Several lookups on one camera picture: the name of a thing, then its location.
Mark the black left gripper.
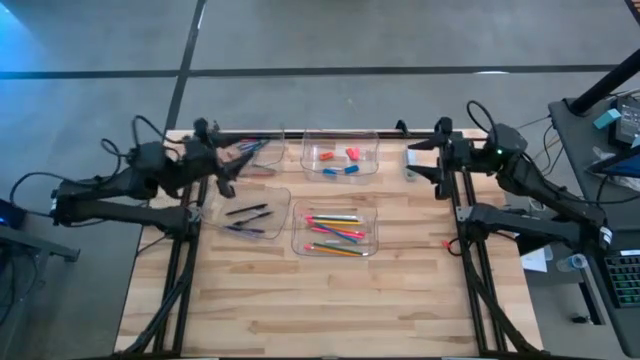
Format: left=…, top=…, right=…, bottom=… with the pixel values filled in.
left=172, top=117, right=255, bottom=200

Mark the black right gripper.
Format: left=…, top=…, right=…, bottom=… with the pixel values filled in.
left=407, top=116, right=495, bottom=201

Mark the yellow pencil pink eraser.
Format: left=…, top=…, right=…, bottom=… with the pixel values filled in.
left=303, top=217, right=363, bottom=227

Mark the blue pencil pink eraser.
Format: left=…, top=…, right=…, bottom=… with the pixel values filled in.
left=314, top=223, right=359, bottom=245

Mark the orange pencil pink eraser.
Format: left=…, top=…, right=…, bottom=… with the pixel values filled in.
left=303, top=242, right=359, bottom=258

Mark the clear plastic bin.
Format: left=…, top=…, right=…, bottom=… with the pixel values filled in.
left=214, top=128, right=286, bottom=179
left=299, top=128, right=381, bottom=185
left=209, top=185, right=293, bottom=242
left=290, top=198, right=380, bottom=259

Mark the green pencil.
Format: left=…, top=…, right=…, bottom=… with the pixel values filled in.
left=312, top=241, right=365, bottom=257

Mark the black metal bar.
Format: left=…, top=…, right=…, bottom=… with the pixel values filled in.
left=514, top=233, right=551, bottom=257

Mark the grey side desk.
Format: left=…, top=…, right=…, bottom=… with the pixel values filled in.
left=547, top=89, right=640, bottom=359

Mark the white paper sheet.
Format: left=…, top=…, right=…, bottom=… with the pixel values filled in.
left=519, top=247, right=551, bottom=274

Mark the clear water bottle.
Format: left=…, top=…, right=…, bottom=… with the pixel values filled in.
left=555, top=253, right=589, bottom=273

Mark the teal box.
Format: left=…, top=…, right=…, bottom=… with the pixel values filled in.
left=593, top=108, right=622, bottom=130

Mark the black pole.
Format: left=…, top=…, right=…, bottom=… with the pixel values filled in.
left=569, top=48, right=640, bottom=116

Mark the black laptop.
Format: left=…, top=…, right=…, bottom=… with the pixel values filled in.
left=592, top=144, right=640, bottom=180

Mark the black electronics box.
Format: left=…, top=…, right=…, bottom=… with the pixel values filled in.
left=614, top=94, right=640, bottom=149

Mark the grey metal table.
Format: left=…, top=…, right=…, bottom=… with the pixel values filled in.
left=0, top=224, right=81, bottom=264

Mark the backlit black keyboard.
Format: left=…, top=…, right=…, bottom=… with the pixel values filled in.
left=602, top=249, right=640, bottom=309

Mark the black box with blue light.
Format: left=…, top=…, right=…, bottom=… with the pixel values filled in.
left=0, top=198, right=27, bottom=231

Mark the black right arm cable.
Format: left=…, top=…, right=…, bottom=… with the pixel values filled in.
left=466, top=99, right=501, bottom=147

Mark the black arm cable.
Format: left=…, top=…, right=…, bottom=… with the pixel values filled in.
left=466, top=99, right=501, bottom=147
left=8, top=114, right=169, bottom=221

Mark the black aluminium frame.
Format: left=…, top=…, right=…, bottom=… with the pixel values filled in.
left=119, top=130, right=539, bottom=359

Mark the yellow cable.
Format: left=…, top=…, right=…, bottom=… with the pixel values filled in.
left=529, top=134, right=564, bottom=161

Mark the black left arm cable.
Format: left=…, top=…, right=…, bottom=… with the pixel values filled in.
left=8, top=114, right=169, bottom=221

